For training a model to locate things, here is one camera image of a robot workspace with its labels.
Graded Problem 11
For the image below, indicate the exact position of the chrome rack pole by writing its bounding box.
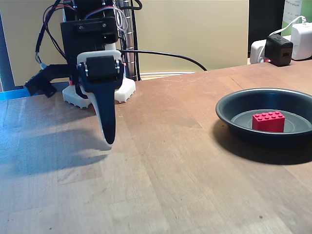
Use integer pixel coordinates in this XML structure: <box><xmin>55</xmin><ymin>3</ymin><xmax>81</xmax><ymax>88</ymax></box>
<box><xmin>120</xmin><ymin>0</ymin><xmax>141</xmax><ymax>81</ymax></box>

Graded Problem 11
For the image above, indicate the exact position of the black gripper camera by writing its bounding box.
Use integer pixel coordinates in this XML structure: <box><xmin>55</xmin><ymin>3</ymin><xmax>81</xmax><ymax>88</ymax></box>
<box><xmin>24</xmin><ymin>64</ymin><xmax>72</xmax><ymax>98</ymax></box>

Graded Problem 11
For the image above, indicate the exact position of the black panel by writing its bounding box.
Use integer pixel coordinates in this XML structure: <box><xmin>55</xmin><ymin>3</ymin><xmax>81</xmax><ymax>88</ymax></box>
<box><xmin>248</xmin><ymin>0</ymin><xmax>286</xmax><ymax>65</ymax></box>

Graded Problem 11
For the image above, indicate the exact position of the black power adapter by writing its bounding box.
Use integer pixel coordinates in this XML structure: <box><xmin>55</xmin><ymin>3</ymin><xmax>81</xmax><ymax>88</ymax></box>
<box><xmin>265</xmin><ymin>34</ymin><xmax>293</xmax><ymax>67</ymax></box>

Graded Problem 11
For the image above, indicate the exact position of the dark vertical post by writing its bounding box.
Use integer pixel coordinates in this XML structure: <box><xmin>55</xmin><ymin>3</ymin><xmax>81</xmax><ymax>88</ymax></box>
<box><xmin>0</xmin><ymin>14</ymin><xmax>15</xmax><ymax>93</ymax></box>

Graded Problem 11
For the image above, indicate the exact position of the white adapter cable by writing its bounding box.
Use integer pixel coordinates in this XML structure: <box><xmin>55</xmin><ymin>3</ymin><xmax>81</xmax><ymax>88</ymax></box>
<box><xmin>269</xmin><ymin>15</ymin><xmax>307</xmax><ymax>36</ymax></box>

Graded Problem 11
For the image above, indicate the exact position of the red lego block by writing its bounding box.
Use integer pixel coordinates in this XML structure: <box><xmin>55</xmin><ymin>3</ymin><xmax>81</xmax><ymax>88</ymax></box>
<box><xmin>252</xmin><ymin>111</ymin><xmax>286</xmax><ymax>133</ymax></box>

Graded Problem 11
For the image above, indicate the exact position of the black power cable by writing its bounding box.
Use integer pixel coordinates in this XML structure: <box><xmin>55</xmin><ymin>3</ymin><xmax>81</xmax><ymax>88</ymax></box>
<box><xmin>119</xmin><ymin>49</ymin><xmax>208</xmax><ymax>71</ymax></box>

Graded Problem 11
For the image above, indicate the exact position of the green and white carton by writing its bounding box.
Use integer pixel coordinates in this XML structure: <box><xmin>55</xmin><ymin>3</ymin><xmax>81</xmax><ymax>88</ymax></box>
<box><xmin>282</xmin><ymin>0</ymin><xmax>312</xmax><ymax>37</ymax></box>

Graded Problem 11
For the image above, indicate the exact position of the robot wire bundle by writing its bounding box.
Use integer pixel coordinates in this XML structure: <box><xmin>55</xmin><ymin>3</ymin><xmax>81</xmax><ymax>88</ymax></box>
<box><xmin>35</xmin><ymin>0</ymin><xmax>76</xmax><ymax>70</ymax></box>

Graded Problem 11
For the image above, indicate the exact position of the dark round metal bin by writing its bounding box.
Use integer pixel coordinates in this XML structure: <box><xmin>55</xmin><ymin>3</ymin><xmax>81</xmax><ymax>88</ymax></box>
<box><xmin>215</xmin><ymin>87</ymin><xmax>312</xmax><ymax>148</ymax></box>

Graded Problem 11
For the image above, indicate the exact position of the white power strip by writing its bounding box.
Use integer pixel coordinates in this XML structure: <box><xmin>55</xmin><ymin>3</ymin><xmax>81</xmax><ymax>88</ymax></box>
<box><xmin>250</xmin><ymin>40</ymin><xmax>269</xmax><ymax>64</ymax></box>

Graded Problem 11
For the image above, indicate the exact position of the white power adapter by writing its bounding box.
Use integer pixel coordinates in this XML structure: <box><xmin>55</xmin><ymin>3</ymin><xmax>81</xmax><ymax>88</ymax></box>
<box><xmin>291</xmin><ymin>23</ymin><xmax>312</xmax><ymax>61</ymax></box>

